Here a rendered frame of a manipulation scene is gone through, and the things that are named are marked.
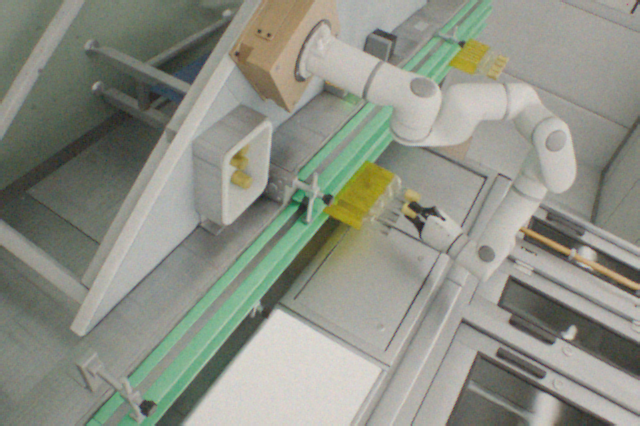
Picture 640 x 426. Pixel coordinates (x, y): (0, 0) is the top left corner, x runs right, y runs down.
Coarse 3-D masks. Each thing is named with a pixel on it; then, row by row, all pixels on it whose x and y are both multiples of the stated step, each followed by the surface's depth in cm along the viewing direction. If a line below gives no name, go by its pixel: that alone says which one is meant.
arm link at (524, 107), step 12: (504, 84) 111; (516, 84) 112; (516, 96) 110; (528, 96) 113; (516, 108) 111; (528, 108) 115; (540, 108) 114; (504, 120) 114; (516, 120) 118; (528, 120) 113; (540, 120) 110; (528, 132) 113
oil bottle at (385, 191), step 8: (352, 176) 153; (360, 176) 153; (368, 176) 154; (360, 184) 151; (368, 184) 151; (376, 184) 152; (384, 184) 152; (376, 192) 150; (384, 192) 150; (392, 192) 151; (384, 200) 150
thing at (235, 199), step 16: (256, 128) 113; (240, 144) 109; (256, 144) 123; (224, 160) 107; (256, 160) 126; (224, 176) 109; (256, 176) 130; (224, 192) 113; (240, 192) 128; (256, 192) 129; (224, 208) 116; (240, 208) 125
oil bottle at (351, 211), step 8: (336, 200) 145; (344, 200) 145; (352, 200) 146; (328, 208) 146; (336, 208) 145; (344, 208) 143; (352, 208) 143; (360, 208) 144; (368, 208) 144; (336, 216) 147; (344, 216) 145; (352, 216) 143; (360, 216) 142; (368, 216) 142; (376, 216) 145; (352, 224) 145; (360, 224) 143; (368, 224) 143
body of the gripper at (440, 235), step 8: (432, 216) 143; (448, 216) 144; (432, 224) 144; (440, 224) 142; (448, 224) 142; (456, 224) 143; (424, 232) 148; (432, 232) 145; (440, 232) 143; (448, 232) 141; (456, 232) 141; (424, 240) 150; (432, 240) 146; (440, 240) 144; (448, 240) 142; (440, 248) 146; (448, 248) 142
